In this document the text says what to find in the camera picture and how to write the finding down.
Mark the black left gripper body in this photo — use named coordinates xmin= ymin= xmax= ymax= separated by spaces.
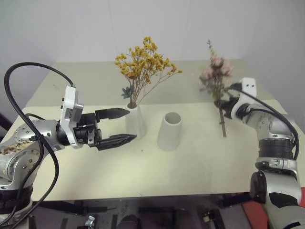
xmin=73 ymin=112 xmax=103 ymax=150

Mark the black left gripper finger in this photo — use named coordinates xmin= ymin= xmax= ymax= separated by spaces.
xmin=97 ymin=134 xmax=137 ymax=151
xmin=95 ymin=107 xmax=130 ymax=121

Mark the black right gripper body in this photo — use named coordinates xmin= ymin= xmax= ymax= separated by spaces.
xmin=226 ymin=94 xmax=240 ymax=115

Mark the pink flower bouquet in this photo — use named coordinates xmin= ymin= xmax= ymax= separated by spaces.
xmin=198 ymin=39 xmax=234 ymax=138

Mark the yellow dried flower bouquet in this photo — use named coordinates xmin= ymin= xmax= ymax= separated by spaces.
xmin=114 ymin=36 xmax=183 ymax=108

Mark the white marbled tapered vase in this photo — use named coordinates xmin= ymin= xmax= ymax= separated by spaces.
xmin=124 ymin=103 xmax=147 ymax=141

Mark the white plain tapered vase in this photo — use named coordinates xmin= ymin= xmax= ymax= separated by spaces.
xmin=156 ymin=112 xmax=183 ymax=152

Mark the small silver metal clamp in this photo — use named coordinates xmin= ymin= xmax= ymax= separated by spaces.
xmin=84 ymin=215 xmax=96 ymax=228

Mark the red object under table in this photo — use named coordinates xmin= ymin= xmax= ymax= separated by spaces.
xmin=241 ymin=199 xmax=266 ymax=229

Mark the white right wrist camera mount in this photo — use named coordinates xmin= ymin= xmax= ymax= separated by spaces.
xmin=232 ymin=77 xmax=258 ymax=120

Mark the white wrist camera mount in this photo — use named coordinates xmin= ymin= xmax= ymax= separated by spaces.
xmin=58 ymin=85 xmax=85 ymax=149
xmin=232 ymin=77 xmax=258 ymax=120

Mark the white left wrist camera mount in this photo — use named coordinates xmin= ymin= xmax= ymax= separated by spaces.
xmin=58 ymin=85 xmax=85 ymax=149

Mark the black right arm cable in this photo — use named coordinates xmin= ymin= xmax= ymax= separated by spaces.
xmin=227 ymin=82 xmax=300 ymax=160

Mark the black metal table frame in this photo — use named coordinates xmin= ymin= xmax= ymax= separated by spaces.
xmin=30 ymin=192 xmax=252 ymax=229

